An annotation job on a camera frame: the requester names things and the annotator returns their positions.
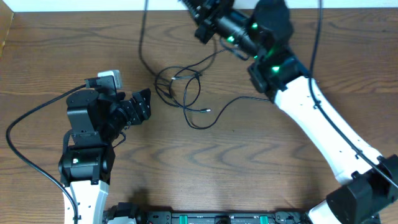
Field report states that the left camera black cable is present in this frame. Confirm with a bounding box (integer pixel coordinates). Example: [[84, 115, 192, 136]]
[[5, 79, 94, 224]]

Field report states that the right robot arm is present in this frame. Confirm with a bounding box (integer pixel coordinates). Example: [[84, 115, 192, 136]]
[[184, 0, 397, 223]]

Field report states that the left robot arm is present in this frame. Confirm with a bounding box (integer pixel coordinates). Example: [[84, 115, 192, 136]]
[[58, 88, 151, 223]]

